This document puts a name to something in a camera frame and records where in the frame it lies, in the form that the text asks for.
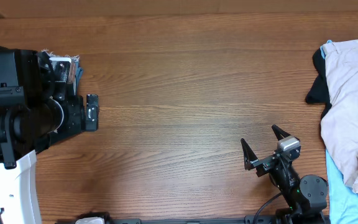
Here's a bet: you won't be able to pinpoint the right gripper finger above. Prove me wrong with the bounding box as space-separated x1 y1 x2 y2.
241 138 259 170
272 124 290 141

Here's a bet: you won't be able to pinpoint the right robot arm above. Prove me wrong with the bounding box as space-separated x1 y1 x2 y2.
241 124 330 224

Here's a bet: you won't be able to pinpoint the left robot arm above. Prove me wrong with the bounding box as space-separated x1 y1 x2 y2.
0 46 99 223

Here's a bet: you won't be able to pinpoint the folded blue denim shorts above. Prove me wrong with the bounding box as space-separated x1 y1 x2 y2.
42 49 84 88

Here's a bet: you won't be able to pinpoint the black garment under pile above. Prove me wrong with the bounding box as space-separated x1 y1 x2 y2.
305 49 332 119

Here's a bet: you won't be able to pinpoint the light blue garment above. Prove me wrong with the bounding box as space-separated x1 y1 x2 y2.
319 39 358 224

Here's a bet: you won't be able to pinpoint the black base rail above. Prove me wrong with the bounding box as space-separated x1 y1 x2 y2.
54 211 332 224

